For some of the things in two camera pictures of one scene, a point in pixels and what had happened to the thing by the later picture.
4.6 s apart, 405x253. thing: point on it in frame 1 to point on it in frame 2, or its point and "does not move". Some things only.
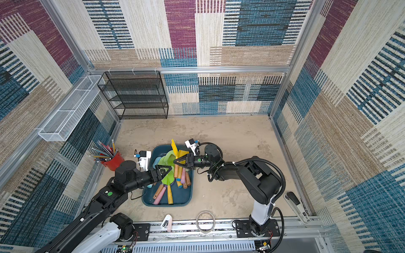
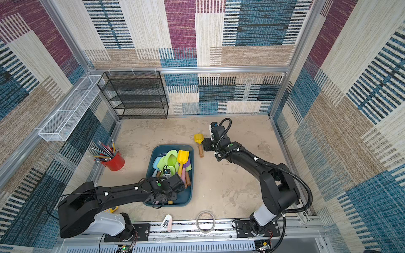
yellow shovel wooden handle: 174,148 to 199,138
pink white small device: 167,223 does not move
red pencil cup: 113,164 does not move
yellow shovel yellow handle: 181,153 does not move
